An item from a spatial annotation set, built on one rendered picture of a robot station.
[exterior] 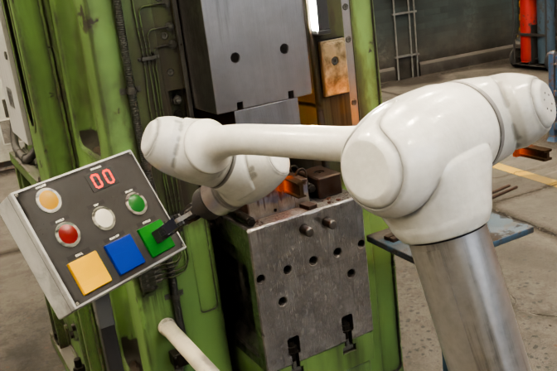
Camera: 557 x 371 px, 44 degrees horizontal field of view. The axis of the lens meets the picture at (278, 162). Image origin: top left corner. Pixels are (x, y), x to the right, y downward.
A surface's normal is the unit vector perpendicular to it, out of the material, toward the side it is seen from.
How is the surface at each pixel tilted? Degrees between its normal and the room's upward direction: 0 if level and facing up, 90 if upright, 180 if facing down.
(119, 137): 90
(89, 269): 60
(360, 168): 84
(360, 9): 90
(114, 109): 90
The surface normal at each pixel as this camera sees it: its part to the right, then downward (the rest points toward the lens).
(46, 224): 0.64, -0.42
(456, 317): -0.53, 0.22
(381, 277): 0.49, 0.18
